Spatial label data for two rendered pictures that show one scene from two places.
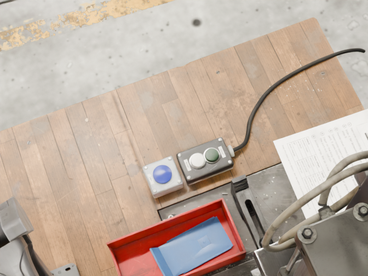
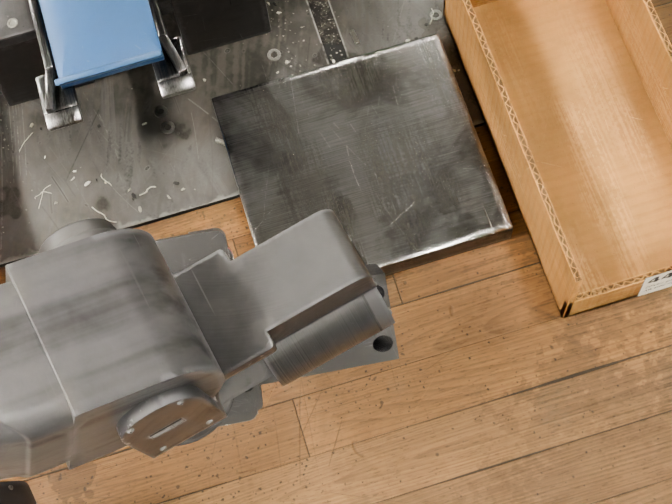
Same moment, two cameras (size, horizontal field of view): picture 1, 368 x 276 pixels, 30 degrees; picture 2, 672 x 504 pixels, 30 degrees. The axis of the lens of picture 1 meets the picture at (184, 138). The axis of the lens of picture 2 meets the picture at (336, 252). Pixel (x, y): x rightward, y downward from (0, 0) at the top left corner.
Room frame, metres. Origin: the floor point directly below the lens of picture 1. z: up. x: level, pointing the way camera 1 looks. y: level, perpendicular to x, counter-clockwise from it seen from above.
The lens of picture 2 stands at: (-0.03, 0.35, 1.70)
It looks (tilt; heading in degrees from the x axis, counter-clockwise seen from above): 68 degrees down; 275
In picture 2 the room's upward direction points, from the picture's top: 7 degrees counter-clockwise
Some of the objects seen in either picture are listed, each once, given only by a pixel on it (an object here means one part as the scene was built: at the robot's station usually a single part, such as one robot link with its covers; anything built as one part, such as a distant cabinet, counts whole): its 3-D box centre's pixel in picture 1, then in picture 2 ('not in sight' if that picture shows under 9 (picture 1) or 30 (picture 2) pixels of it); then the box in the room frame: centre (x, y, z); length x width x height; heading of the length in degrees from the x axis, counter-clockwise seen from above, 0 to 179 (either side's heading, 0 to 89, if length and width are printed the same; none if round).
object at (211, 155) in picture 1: (211, 156); not in sight; (0.49, -0.05, 0.93); 0.03 x 0.03 x 0.02
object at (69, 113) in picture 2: not in sight; (54, 78); (0.18, -0.07, 0.98); 0.07 x 0.02 x 0.01; 105
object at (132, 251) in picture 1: (176, 250); not in sight; (0.30, 0.04, 0.93); 0.25 x 0.12 x 0.06; 105
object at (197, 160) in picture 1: (197, 161); not in sight; (0.48, -0.02, 0.93); 0.03 x 0.03 x 0.02
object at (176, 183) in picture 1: (163, 178); not in sight; (0.46, 0.05, 0.90); 0.07 x 0.07 x 0.06; 15
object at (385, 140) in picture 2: not in sight; (358, 166); (-0.02, -0.03, 0.91); 0.17 x 0.16 x 0.02; 15
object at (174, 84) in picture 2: not in sight; (165, 46); (0.10, -0.09, 0.98); 0.07 x 0.02 x 0.01; 105
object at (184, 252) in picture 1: (191, 247); not in sight; (0.30, 0.01, 0.92); 0.15 x 0.07 x 0.03; 112
